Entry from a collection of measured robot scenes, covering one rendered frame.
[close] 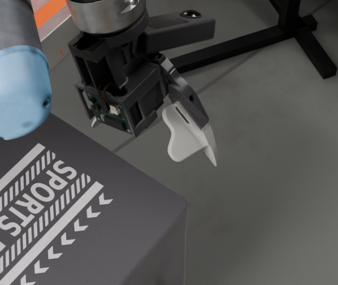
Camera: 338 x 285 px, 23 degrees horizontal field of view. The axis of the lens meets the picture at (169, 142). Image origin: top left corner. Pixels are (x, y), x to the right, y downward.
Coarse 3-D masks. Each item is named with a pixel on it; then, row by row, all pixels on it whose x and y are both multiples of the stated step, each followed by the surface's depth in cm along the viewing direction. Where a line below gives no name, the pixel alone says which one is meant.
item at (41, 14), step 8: (32, 0) 122; (40, 0) 121; (48, 0) 119; (56, 0) 118; (64, 0) 116; (40, 8) 118; (48, 8) 116; (56, 8) 115; (40, 16) 115; (48, 16) 114; (40, 24) 112
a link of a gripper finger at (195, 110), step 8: (168, 72) 87; (176, 72) 87; (168, 80) 88; (176, 80) 87; (184, 80) 87; (168, 88) 87; (176, 88) 87; (184, 88) 87; (192, 88) 87; (168, 96) 88; (176, 96) 87; (184, 96) 87; (192, 96) 88; (184, 104) 88; (192, 104) 87; (200, 104) 88; (192, 112) 88; (200, 112) 88; (200, 120) 89; (208, 120) 89; (200, 128) 89
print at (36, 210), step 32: (32, 160) 161; (0, 192) 157; (32, 192) 157; (64, 192) 157; (96, 192) 157; (0, 224) 153; (32, 224) 153; (64, 224) 153; (0, 256) 149; (32, 256) 149
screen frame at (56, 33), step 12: (60, 12) 102; (48, 24) 101; (60, 24) 99; (72, 24) 100; (48, 36) 98; (60, 36) 99; (72, 36) 100; (48, 48) 98; (60, 48) 99; (48, 60) 98; (60, 60) 99
